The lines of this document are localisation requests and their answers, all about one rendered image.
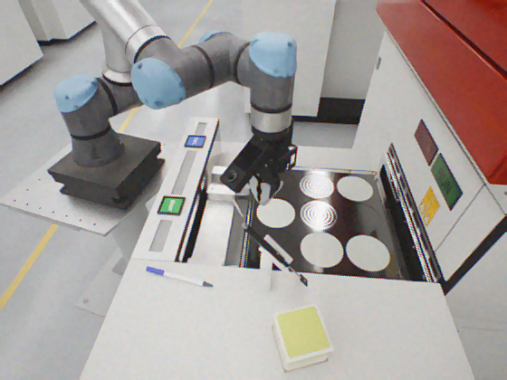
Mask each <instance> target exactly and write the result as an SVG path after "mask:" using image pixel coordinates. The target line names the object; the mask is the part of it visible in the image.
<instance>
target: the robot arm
mask: <svg viewBox="0 0 507 380"><path fill-rule="evenodd" d="M79 1H80V2H81V4H82V5H83V6H84V8H85V9H86V10H87V11H88V13H90V15H91V17H93V18H94V20H95V22H97V23H98V24H99V27H100V28H101V33H102V38H103V48H104V52H105V57H106V61H105V62H104V63H103V64H102V66H101V74H102V75H101V76H100V77H97V78H94V77H93V76H92V75H91V74H81V75H79V74H76V75H73V76H71V77H69V78H67V79H65V80H62V81H60V83H59V84H58V85H56V86H55V89H54V90H53V96H54V100H55V102H56V107H57V109H58V110H59V111H60V113H61V115H62V117H63V121H64V123H65V125H66V127H67V129H68V132H69V133H70V135H71V137H72V156H73V158H74V160H75V161H76V163H77V164H78V165H80V166H87V167H96V166H106V165H107V164H110V163H112V162H113V161H115V160H117V159H118V158H119V157H120V156H121V155H122V153H123V151H124V146H123V144H122V140H121V138H120V137H119V136H118V134H117V133H116V131H115V130H113V127H112V126H111V125H110V121H109V118H112V117H114V116H118V115H119V114H121V113H123V112H125V111H128V110H132V109H135V108H138V107H141V106H142V105H147V106H148V108H150V109H166V108H168V107H171V106H172V105H177V104H178V103H182V101H183V100H186V99H190V98H192V97H194V96H196V95H197V94H199V93H203V92H205V91H207V90H211V89H213V88H216V87H217V86H220V85H222V84H223V83H227V82H235V83H237V84H239V85H241V86H243V87H245V88H249V89H250V122H251V130H252V132H253V137H252V138H250V140H249V141H248V142H247V144H246V145H245V146H244V147H243V149H242V150H241V152H240V153H238V154H237V157H236V158H235V159H234V160H233V161H232V164H230V165H229V166H228V167H227V169H226V170H225V171H224V173H223V174H221V176H220V180H221V183H222V184H224V185H226V186H227V187H228V188H229V189H230V190H232V191H233V192H235V193H240V192H241V191H242V190H243V188H244V187H245V185H247V184H248V185H249V186H250V188H251V190H252V192H253V195H254V197H255V199H256V201H258V202H259V204H261V205H262V206H265V205H267V204H269V203H270V201H271V200H272V199H273V197H274V196H275V194H276V193H277V192H278V191H279V190H281V187H282V184H283V182H282V181H281V179H280V178H279V177H280V176H279V175H278V174H280V173H281V172H282V171H284V170H285V169H286V168H287V164H289V165H288V170H291V169H292V168H294V167H295V166H296V156H297V149H298V147H297V146H296V145H294V144H293V143H292V131H293V123H294V118H293V117H292V98H293V91H294V83H295V72H296V70H297V62H296V57H297V43H296V41H295V40H294V38H293V37H292V36H290V35H289V34H286V33H276V32H264V33H258V34H257V35H255V36H254V37H253V38H252V40H251V41H248V40H245V39H244V38H241V37H239V36H234V35H233V34H231V33H229V32H218V31H210V32H206V33H205V34H204V37H201V38H200V39H199V42H198V44H195V45H192V46H187V47H184V48H182V49H179V47H177V46H176V45H175V43H174V42H173V41H172V40H171V39H170V38H169V36H168V35H167V34H166V33H165V31H164V30H163V29H161V27H160V25H159V24H157V22H156V20H154V19H153V18H152V16H151V15H150V14H149V13H148V11H147V10H146V9H145V8H144V7H143V6H142V4H141V3H140V2H138V0H79ZM289 147H292V149H291V150H290V149H289ZM294 154H295V158H294V162H293V163H292V164H291V162H292V159H291V156H292V155H294Z"/></svg>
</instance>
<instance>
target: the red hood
mask: <svg viewBox="0 0 507 380"><path fill-rule="evenodd" d="M376 10H377V13H378V16H379V17H380V19H382V21H383V24H384V25H385V26H386V27H387V29H388V31H389V32H390V33H391V34H392V36H393V38H394V39H395V41H396V43H397V44H398V47H399V48H400V49H401V50H402V52H403V53H404V55H405V56H406V57H407V58H408V62H410V64H411V65H412V67H413V68H414V70H415V72H416V73H417V74H418V76H419V78H420V80H421V81H422V82H423V83H424V85H425V87H426V88H427V89H428V91H429V93H430V94H431V96H432V97H433V98H434V101H435V102H436V104H437V105H438V107H439V109H440V110H441V111H443V113H444V116H445V117H446V119H447V120H448V121H449V124H450V125H451V127H453V129H454V131H455V133H456V134H457V136H458V137H459V139H460V140H461V141H462V142H463V144H464V147H465V148H466V149H467V151H469V154H470V156H471V157H472V158H473V160H474V162H475V164H476V165H477V166H478V167H479V169H480V171H482V173H483V176H484V177H485V179H486V180H487V181H488V182H489V184H490V185H507V0H378V5H377V9H376Z"/></svg>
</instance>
